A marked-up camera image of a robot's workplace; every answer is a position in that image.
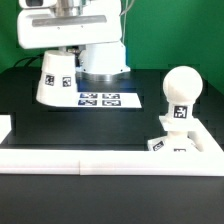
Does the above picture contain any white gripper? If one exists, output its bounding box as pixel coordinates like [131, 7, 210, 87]
[17, 4, 122, 49]

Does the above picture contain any white lamp shade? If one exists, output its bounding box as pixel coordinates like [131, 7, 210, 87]
[36, 50, 77, 107]

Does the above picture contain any white lamp bulb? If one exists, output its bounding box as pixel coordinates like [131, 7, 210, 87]
[163, 66, 203, 121]

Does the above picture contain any white lamp base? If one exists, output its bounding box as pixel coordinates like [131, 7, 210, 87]
[147, 116, 199, 152]

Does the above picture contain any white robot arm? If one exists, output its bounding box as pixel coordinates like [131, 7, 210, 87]
[17, 0, 130, 80]

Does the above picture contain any white tag plate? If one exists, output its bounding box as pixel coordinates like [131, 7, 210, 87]
[75, 92, 141, 108]

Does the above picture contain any white U-shaped fence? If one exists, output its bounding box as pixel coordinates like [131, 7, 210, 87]
[0, 115, 224, 176]

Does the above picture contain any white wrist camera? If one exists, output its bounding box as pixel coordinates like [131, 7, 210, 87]
[19, 0, 57, 9]

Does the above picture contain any black cable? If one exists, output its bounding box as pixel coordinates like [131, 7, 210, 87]
[13, 55, 44, 68]

